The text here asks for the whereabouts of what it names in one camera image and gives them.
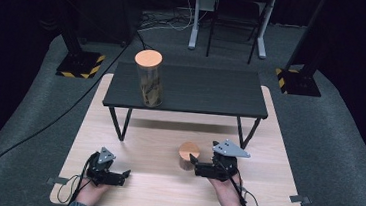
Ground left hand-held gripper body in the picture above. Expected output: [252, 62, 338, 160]
[85, 145, 128, 189]

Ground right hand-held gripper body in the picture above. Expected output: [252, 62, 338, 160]
[193, 136, 253, 185]

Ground medium glass jar wooden lid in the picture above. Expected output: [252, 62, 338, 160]
[176, 140, 203, 173]

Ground black raised shelf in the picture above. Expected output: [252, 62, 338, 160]
[98, 58, 273, 155]

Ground person's left hand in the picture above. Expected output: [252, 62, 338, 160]
[74, 177, 112, 206]

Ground person's right hand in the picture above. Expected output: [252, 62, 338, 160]
[204, 170, 245, 206]

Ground grey table clamp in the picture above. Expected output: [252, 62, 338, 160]
[288, 194, 313, 206]

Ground tall glass jar wooden lid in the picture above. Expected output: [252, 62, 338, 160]
[130, 48, 168, 109]

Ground black stand with striped base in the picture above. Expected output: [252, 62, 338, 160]
[273, 0, 332, 98]
[48, 10, 110, 81]

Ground black chair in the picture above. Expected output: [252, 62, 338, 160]
[205, 0, 270, 67]

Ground large black box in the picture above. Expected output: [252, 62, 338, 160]
[71, 0, 142, 47]

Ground left hand-held gripper cable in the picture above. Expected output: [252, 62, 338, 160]
[56, 152, 96, 206]

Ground hand-held gripper cable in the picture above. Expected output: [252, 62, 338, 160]
[215, 161, 264, 206]
[56, 152, 96, 206]

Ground right hand-held gripper cable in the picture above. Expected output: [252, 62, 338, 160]
[215, 161, 264, 206]

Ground long black floor cable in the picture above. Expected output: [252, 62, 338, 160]
[0, 16, 149, 206]

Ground white desk frame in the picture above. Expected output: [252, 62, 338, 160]
[186, 0, 279, 61]

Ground bundle of floor cables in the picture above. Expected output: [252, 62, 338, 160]
[138, 0, 198, 38]

